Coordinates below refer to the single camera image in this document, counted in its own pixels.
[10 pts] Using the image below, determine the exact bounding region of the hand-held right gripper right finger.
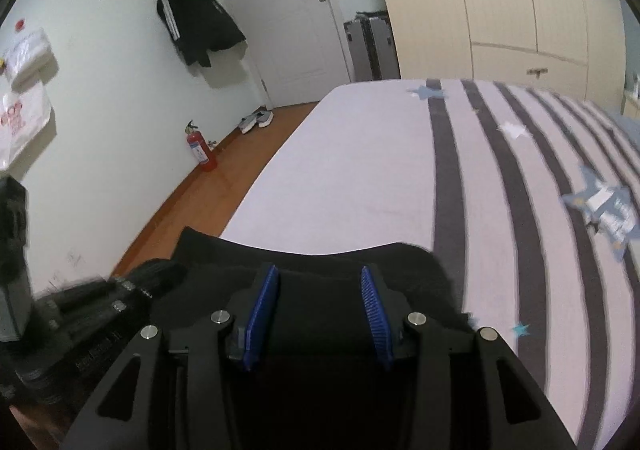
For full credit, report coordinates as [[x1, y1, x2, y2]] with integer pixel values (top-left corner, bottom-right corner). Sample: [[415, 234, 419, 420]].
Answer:
[[360, 266, 578, 450]]

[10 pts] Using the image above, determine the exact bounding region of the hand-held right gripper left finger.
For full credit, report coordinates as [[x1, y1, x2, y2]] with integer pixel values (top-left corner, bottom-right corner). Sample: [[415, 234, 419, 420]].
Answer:
[[60, 264, 281, 450]]

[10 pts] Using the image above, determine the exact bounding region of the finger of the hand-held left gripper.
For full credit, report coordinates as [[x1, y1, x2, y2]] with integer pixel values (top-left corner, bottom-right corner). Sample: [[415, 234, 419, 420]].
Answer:
[[107, 257, 188, 303]]

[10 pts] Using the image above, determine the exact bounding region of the black garment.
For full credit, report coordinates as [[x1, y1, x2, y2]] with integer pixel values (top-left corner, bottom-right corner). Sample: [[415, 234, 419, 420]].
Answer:
[[150, 263, 466, 450]]

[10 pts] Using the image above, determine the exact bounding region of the red fire extinguisher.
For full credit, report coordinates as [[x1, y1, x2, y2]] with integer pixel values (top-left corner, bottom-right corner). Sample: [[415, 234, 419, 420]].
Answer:
[[184, 119, 218, 173]]

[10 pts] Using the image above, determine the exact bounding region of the striped and blue bed sheet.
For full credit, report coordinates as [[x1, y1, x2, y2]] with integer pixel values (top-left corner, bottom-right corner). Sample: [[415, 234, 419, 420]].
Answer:
[[220, 78, 640, 450]]

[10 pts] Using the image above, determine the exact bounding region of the white bag with red print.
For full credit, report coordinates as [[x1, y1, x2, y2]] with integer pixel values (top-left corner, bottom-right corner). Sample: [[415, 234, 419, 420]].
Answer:
[[0, 80, 53, 171]]

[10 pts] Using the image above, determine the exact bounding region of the black jacket with white stripes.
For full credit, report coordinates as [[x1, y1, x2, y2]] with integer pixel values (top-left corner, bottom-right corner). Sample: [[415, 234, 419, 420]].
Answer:
[[152, 0, 248, 68]]

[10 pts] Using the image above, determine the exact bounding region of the grey suitcase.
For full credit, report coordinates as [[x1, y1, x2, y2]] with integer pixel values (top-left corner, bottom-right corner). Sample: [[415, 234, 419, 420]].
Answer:
[[343, 10, 402, 82]]

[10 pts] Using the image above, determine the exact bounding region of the white door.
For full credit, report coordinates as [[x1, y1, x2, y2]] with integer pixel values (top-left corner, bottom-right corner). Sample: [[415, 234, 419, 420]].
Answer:
[[207, 0, 353, 108]]

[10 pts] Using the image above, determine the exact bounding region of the cream wardrobe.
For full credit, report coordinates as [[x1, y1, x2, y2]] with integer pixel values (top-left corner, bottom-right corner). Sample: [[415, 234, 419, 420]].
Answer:
[[360, 0, 628, 104]]

